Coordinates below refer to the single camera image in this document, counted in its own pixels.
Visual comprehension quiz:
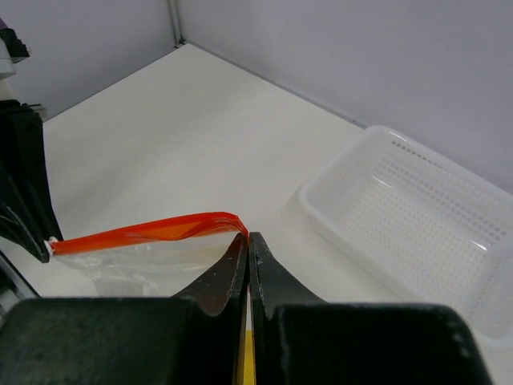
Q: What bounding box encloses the clear zip bag orange seal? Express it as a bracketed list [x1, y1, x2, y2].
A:
[45, 212, 249, 297]

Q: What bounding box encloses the white plastic basket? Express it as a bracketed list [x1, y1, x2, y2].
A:
[282, 124, 513, 364]

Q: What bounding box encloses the yellow fake banana bunch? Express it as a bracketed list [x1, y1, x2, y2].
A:
[233, 289, 257, 385]

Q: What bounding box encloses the left aluminium frame post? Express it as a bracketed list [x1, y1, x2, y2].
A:
[167, 0, 186, 48]

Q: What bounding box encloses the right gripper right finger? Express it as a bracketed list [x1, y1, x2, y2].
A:
[248, 233, 492, 384]

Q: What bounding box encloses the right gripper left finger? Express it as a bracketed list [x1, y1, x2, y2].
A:
[1, 234, 248, 384]

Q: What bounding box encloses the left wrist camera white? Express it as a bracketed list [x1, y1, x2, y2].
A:
[0, 20, 31, 80]

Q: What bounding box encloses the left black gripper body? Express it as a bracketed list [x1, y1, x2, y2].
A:
[1, 99, 50, 240]

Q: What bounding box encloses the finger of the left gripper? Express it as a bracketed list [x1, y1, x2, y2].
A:
[1, 107, 63, 263]

